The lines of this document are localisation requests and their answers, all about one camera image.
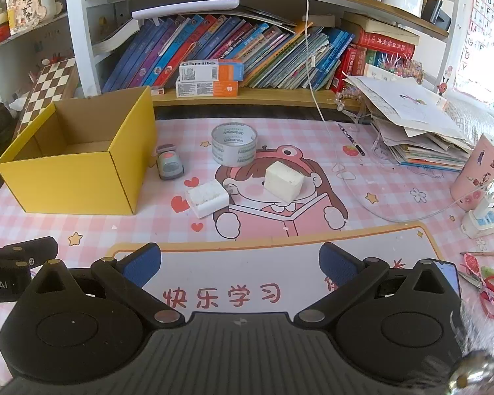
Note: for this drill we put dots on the pile of papers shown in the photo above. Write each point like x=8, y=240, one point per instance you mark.
x=403, y=103

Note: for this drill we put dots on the white power adapter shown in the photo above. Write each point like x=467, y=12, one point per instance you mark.
x=483, y=222

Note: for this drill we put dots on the black smartphone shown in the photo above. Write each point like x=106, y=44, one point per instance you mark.
x=450, y=275

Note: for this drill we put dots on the small white box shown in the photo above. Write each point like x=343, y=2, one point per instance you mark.
x=208, y=205

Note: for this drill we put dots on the small black box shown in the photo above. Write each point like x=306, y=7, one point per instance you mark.
x=436, y=12

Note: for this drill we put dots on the row of colourful books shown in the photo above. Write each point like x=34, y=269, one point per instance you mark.
x=168, y=49

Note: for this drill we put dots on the grey toy car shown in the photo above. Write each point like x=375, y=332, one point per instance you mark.
x=169, y=166

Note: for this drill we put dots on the pink cylinder container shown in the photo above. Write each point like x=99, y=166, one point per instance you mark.
x=477, y=173

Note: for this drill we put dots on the white charger cube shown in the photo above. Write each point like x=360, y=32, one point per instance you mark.
x=284, y=183

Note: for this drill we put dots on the white orange toothpaste box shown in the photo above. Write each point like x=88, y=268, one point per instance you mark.
x=197, y=70
x=201, y=89

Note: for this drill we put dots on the wooden pencil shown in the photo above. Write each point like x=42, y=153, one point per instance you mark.
x=481, y=253

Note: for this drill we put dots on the yellow cardboard box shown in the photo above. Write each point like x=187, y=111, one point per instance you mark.
x=66, y=189

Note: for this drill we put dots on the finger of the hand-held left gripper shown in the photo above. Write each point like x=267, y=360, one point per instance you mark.
x=37, y=249

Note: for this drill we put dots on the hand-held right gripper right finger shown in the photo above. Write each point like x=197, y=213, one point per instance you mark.
x=337, y=264

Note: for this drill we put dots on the white wooden bookshelf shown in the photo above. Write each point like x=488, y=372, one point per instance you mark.
x=78, y=49

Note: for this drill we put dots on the white side shelf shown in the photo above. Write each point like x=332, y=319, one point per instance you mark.
x=8, y=57

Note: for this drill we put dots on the small white red card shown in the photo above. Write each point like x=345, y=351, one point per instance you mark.
x=157, y=91

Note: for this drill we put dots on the brown white checkerboard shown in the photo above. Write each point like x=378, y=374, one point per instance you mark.
x=49, y=86

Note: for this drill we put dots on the black patterned pen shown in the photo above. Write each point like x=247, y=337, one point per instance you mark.
x=352, y=140

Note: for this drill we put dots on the clear tape roll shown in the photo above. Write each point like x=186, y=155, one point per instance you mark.
x=220, y=148

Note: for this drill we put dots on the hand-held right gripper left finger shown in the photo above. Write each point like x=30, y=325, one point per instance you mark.
x=144, y=265

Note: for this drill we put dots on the alphabet wall poster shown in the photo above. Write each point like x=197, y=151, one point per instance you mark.
x=485, y=28

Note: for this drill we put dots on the pink printed desk mat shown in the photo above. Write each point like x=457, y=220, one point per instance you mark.
x=271, y=255

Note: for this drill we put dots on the white booklet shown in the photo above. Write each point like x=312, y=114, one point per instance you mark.
x=181, y=8

